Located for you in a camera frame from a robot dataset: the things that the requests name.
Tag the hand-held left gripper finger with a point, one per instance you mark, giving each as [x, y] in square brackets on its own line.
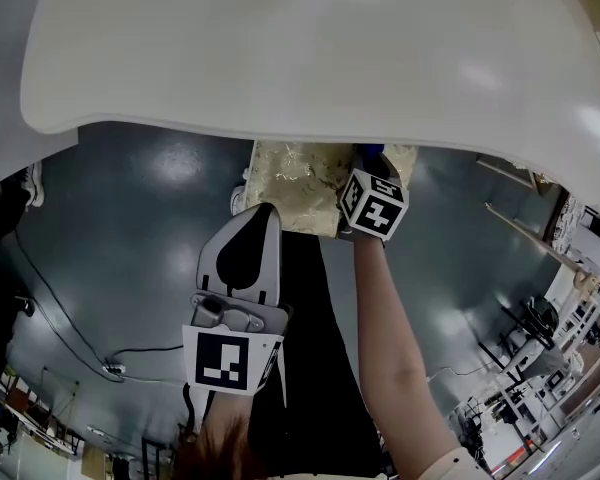
[212, 258]
[272, 268]

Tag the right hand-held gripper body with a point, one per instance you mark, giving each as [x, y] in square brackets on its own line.
[375, 213]

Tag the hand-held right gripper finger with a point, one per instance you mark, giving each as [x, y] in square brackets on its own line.
[391, 170]

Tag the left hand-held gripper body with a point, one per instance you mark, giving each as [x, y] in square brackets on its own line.
[220, 363]

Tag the blue cloth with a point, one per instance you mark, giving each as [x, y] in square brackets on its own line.
[370, 150]

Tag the gold patterned cushioned stool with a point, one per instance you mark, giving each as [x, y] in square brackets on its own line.
[290, 193]

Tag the person's left forearm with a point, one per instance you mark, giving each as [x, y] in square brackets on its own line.
[230, 405]

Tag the person's right forearm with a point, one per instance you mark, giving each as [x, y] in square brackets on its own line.
[395, 343]

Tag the white dressing table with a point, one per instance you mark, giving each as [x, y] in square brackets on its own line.
[305, 43]

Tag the person's left white shoe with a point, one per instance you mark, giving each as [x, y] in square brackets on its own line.
[240, 198]

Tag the person's black trousers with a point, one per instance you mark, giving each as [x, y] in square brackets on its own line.
[305, 343]

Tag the grey power strip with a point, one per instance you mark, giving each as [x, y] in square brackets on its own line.
[114, 368]

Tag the dark-seat wooden stool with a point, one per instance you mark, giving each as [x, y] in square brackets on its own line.
[505, 170]

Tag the wooden chair with patterned cushion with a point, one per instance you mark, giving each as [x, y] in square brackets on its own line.
[572, 223]

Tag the black office chair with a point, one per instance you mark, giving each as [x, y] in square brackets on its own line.
[535, 328]

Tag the person's polka-dot shirt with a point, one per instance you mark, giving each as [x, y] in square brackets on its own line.
[460, 463]

